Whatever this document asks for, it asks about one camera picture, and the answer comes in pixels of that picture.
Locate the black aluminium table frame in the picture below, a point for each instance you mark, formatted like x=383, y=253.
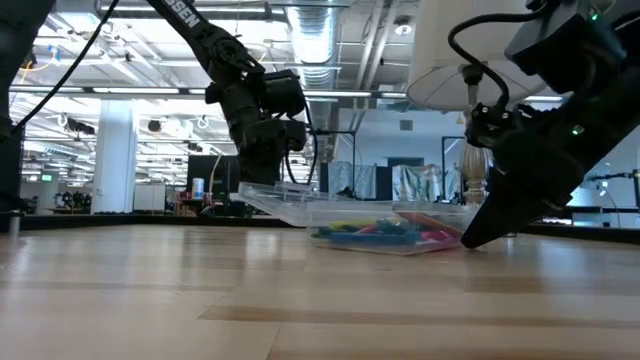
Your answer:
x=125, y=221

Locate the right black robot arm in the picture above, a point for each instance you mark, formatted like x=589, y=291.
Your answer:
x=565, y=45

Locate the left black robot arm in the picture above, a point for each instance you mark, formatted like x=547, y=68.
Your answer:
x=200, y=30

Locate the black computer monitor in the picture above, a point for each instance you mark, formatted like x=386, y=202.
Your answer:
x=210, y=175

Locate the clear plastic supply box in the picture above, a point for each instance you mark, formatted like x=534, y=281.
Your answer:
x=360, y=217

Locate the white and blue canister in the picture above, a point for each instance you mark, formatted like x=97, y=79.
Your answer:
x=198, y=189

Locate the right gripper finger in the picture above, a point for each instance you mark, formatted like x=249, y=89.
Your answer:
x=515, y=210

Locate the white cabinet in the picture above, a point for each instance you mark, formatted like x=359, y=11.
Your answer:
x=149, y=197

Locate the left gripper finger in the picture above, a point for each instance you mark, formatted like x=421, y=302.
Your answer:
x=260, y=170

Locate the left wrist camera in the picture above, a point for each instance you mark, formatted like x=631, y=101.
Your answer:
x=285, y=92

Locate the clear plastic wrapped equipment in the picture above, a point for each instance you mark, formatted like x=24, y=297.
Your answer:
x=420, y=182

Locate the table lamp white shade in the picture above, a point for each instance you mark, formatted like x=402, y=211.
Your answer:
x=440, y=75

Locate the white pillar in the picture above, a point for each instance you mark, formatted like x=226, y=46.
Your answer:
x=115, y=160

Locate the grey monitor on arm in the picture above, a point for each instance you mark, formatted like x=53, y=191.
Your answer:
x=615, y=176

